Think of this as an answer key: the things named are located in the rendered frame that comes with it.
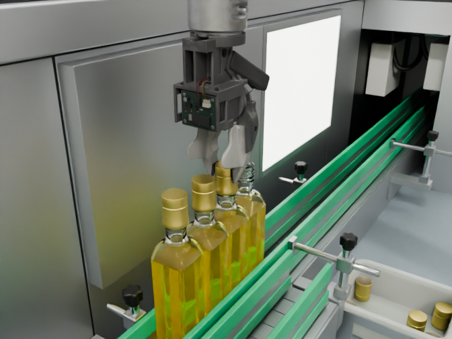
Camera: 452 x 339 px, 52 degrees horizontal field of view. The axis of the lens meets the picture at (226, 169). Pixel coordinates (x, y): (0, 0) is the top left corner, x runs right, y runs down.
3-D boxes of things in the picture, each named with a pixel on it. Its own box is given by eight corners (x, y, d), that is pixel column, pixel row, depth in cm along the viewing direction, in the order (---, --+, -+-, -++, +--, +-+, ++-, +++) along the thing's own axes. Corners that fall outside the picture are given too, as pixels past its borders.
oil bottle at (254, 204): (238, 282, 89) (239, 180, 80) (264, 293, 86) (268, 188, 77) (221, 298, 85) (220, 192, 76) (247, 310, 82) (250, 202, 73)
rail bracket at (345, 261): (291, 270, 91) (295, 214, 86) (377, 303, 83) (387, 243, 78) (284, 278, 89) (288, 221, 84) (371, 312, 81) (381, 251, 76)
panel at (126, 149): (323, 127, 141) (333, 8, 127) (331, 128, 139) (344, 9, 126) (89, 283, 73) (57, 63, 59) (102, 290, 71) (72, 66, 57)
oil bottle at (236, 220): (221, 299, 84) (221, 193, 76) (248, 311, 82) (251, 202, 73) (203, 317, 80) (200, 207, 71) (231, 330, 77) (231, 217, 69)
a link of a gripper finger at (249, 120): (227, 152, 67) (218, 92, 64) (233, 148, 68) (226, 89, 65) (255, 155, 64) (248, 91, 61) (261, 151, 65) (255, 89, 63)
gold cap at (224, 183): (222, 183, 73) (222, 157, 72) (242, 189, 72) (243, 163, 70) (210, 192, 71) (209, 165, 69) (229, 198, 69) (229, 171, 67)
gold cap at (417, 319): (426, 331, 92) (429, 313, 91) (421, 342, 90) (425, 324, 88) (407, 323, 94) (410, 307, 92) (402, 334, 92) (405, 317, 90)
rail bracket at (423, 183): (385, 192, 145) (395, 122, 135) (442, 206, 136) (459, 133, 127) (380, 198, 141) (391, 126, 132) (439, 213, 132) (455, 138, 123)
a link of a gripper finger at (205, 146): (177, 179, 68) (182, 121, 64) (201, 165, 73) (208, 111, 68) (194, 187, 67) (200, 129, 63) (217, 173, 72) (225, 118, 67)
